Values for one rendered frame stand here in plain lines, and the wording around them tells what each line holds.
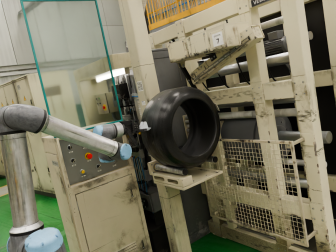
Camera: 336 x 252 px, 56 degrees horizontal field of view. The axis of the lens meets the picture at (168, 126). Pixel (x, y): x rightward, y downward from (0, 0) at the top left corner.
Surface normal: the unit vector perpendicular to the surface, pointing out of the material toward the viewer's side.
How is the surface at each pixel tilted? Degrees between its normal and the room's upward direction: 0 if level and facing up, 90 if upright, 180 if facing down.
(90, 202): 90
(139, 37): 90
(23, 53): 90
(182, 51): 90
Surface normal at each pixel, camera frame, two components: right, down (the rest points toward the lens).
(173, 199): 0.58, -0.01
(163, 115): -0.18, -0.22
